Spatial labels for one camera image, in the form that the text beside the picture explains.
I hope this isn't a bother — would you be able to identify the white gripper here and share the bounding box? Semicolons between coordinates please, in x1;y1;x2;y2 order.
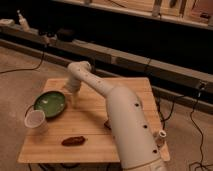
65;78;81;108

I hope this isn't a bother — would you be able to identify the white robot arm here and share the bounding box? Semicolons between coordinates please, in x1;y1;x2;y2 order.
66;61;167;171

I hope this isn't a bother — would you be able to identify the green ceramic bowl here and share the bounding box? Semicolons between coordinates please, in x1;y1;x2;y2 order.
33;91;66;118

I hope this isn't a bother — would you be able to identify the wooden table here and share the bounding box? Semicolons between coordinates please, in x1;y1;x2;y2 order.
18;77;162;163

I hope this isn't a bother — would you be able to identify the red brown rectangular block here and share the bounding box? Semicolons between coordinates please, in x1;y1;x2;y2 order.
104;120;111;130

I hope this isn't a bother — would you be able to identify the brown sausage-shaped object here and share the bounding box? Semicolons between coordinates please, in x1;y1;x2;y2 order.
62;136;86;146

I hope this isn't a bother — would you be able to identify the black device on ledge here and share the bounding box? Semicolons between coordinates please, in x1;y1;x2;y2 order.
56;28;75;42

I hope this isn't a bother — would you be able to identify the white spray bottle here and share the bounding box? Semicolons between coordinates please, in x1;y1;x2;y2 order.
17;11;30;31

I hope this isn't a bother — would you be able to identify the small white bottle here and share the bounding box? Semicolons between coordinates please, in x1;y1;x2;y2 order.
153;130;167;148

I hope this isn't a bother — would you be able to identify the black cable on floor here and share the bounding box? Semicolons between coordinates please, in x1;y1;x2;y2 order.
0;49;46;75

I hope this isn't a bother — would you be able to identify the black cable at right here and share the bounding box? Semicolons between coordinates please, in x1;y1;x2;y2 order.
188;87;213;171

